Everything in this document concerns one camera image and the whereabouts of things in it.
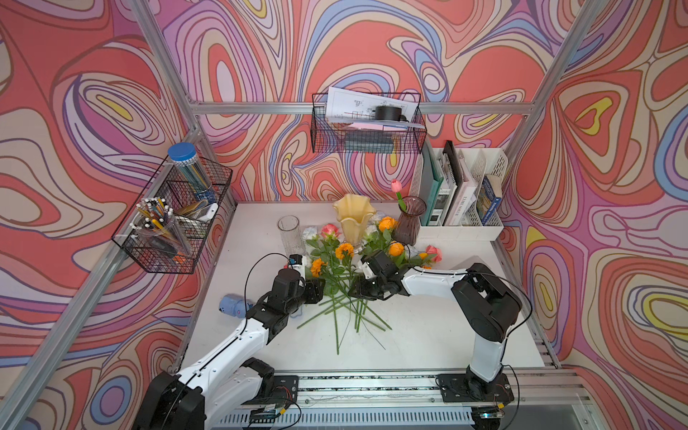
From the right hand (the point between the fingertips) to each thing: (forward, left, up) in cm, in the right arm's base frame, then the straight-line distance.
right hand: (353, 300), depth 90 cm
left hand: (+2, +10, +10) cm, 15 cm away
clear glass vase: (+17, +20, +16) cm, 31 cm away
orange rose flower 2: (+29, -15, +6) cm, 33 cm away
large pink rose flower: (+17, -30, +4) cm, 35 cm away
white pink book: (+26, -38, +23) cm, 52 cm away
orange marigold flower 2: (+18, +2, +4) cm, 18 cm away
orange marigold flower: (+10, +13, +6) cm, 17 cm away
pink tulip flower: (+25, -15, +29) cm, 41 cm away
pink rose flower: (+28, +8, +5) cm, 30 cm away
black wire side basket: (+13, +44, +33) cm, 57 cm away
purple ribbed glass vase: (+22, -20, +13) cm, 33 cm away
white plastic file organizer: (+48, -58, +19) cm, 78 cm away
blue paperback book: (+32, -53, +12) cm, 63 cm away
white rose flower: (+25, +16, +6) cm, 31 cm away
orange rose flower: (+18, -17, +4) cm, 25 cm away
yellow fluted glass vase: (+27, -1, +16) cm, 32 cm away
